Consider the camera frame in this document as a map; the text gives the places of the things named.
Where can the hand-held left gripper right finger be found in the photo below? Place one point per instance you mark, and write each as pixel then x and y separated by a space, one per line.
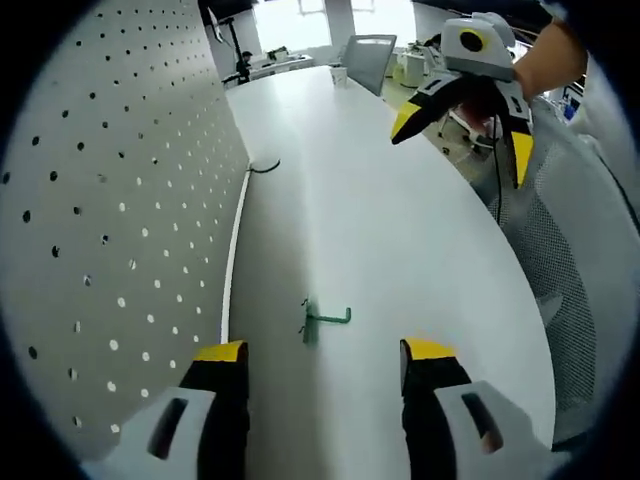
pixel 425 400

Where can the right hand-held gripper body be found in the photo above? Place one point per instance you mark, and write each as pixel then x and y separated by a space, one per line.
pixel 480 50

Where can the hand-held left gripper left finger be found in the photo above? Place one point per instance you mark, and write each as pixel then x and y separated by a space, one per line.
pixel 225 400

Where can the green hook assembly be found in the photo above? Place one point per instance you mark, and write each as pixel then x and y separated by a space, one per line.
pixel 314 322

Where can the white perforated mounting plate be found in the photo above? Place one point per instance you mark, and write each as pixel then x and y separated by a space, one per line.
pixel 100 200

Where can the white swivel chair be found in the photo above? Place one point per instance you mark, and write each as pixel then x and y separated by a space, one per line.
pixel 472 137

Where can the white paper cup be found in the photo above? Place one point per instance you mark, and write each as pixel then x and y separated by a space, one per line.
pixel 339 77

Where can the white background desk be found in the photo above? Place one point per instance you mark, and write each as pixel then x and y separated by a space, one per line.
pixel 285 65

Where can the black tripod stand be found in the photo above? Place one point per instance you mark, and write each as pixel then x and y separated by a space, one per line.
pixel 235 50

